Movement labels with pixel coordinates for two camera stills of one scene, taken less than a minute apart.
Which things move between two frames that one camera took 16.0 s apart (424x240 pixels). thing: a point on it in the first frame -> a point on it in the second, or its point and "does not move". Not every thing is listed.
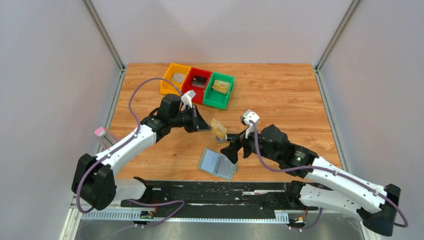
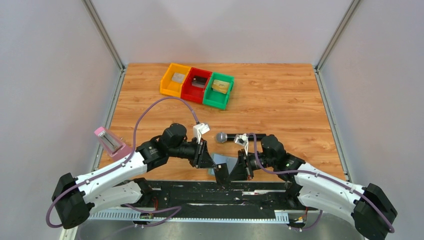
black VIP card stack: x=199 y=81 does not move
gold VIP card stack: x=222 y=87 does not move
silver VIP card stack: x=178 y=77 does not move
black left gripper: x=192 y=118 -> x=201 y=153
